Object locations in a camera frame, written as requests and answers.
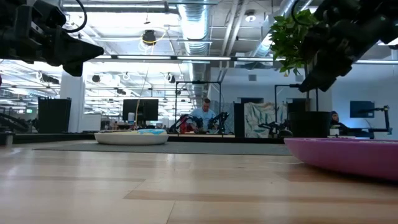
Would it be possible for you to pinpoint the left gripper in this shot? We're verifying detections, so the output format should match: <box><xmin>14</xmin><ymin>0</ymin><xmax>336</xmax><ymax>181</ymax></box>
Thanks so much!
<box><xmin>0</xmin><ymin>0</ymin><xmax>105</xmax><ymax>78</ymax></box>

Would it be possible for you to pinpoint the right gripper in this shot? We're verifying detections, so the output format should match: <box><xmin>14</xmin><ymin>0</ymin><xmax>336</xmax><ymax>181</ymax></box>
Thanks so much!
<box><xmin>297</xmin><ymin>0</ymin><xmax>398</xmax><ymax>93</ymax></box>

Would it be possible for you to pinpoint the large blue donut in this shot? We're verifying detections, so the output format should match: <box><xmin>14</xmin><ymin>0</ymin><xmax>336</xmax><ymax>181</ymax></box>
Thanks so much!
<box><xmin>136</xmin><ymin>128</ymin><xmax>168</xmax><ymax>136</ymax></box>

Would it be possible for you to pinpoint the person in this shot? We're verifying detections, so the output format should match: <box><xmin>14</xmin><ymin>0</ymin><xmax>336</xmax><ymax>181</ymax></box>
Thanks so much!
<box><xmin>329</xmin><ymin>111</ymin><xmax>351</xmax><ymax>131</ymax></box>
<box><xmin>189</xmin><ymin>98</ymin><xmax>217</xmax><ymax>133</ymax></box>

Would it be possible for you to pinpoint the green leafy plant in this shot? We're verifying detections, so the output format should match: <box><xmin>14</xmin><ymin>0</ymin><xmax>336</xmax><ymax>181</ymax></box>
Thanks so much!
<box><xmin>269</xmin><ymin>8</ymin><xmax>318</xmax><ymax>113</ymax></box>

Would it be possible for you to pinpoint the thin black stand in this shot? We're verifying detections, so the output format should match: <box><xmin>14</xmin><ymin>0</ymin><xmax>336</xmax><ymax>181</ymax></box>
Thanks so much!
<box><xmin>274</xmin><ymin>83</ymin><xmax>301</xmax><ymax>124</ymax></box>

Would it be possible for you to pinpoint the crumpled teal white cloth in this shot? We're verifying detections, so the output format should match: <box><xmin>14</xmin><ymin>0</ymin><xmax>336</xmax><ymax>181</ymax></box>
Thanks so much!
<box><xmin>244</xmin><ymin>101</ymin><xmax>289</xmax><ymax>138</ymax></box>

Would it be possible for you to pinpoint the black ceiling dome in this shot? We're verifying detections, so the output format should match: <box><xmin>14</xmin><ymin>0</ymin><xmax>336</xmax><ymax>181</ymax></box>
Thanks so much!
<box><xmin>142</xmin><ymin>29</ymin><xmax>157</xmax><ymax>46</ymax></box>

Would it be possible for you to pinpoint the purple round plate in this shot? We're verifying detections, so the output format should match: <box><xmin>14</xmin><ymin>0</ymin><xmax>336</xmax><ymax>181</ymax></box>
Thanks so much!
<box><xmin>284</xmin><ymin>138</ymin><xmax>398</xmax><ymax>182</ymax></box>

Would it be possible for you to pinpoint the black computer monitor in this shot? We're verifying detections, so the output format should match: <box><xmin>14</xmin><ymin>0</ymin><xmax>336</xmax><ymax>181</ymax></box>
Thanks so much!
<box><xmin>122</xmin><ymin>98</ymin><xmax>160</xmax><ymax>123</ymax></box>

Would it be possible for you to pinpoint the white round plate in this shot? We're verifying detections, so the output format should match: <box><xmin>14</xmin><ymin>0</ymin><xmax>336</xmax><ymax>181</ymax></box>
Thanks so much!
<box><xmin>94</xmin><ymin>130</ymin><xmax>170</xmax><ymax>146</ymax></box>

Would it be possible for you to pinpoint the black upright panel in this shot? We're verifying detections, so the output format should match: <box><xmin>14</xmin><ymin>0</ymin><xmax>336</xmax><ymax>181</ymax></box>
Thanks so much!
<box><xmin>233</xmin><ymin>102</ymin><xmax>246</xmax><ymax>139</ymax></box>

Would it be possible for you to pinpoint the long ceiling light bar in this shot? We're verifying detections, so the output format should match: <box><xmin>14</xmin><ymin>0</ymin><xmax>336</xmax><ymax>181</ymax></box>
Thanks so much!
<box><xmin>93</xmin><ymin>54</ymin><xmax>287</xmax><ymax>62</ymax></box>

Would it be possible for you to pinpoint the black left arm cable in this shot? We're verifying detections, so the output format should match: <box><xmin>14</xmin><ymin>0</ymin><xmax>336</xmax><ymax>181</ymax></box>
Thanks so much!
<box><xmin>63</xmin><ymin>0</ymin><xmax>87</xmax><ymax>34</ymax></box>

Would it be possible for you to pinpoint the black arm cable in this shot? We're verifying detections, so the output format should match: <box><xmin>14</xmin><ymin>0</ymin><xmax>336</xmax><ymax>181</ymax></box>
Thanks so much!
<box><xmin>290</xmin><ymin>0</ymin><xmax>312</xmax><ymax>27</ymax></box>
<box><xmin>63</xmin><ymin>0</ymin><xmax>87</xmax><ymax>34</ymax></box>

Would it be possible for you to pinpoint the dark blue wall screen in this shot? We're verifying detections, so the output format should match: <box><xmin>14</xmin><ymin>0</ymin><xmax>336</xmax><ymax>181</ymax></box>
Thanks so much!
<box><xmin>349</xmin><ymin>100</ymin><xmax>376</xmax><ymax>119</ymax></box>

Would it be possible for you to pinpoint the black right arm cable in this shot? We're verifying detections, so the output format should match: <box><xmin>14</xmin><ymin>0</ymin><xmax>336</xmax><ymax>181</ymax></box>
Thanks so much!
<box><xmin>290</xmin><ymin>0</ymin><xmax>312</xmax><ymax>27</ymax></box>

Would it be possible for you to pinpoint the black aluminium table frame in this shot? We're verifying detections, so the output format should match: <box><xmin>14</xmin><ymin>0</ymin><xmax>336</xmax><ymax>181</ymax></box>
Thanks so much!
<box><xmin>0</xmin><ymin>111</ymin><xmax>285</xmax><ymax>145</ymax></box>

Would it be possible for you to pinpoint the silver ceiling duct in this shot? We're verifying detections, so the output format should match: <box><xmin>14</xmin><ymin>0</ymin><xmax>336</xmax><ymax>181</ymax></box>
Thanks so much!
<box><xmin>176</xmin><ymin>0</ymin><xmax>213</xmax><ymax>103</ymax></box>

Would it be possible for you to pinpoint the black background frame stand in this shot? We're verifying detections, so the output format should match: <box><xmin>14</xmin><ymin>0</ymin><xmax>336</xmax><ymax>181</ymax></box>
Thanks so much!
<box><xmin>174</xmin><ymin>80</ymin><xmax>223</xmax><ymax>135</ymax></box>

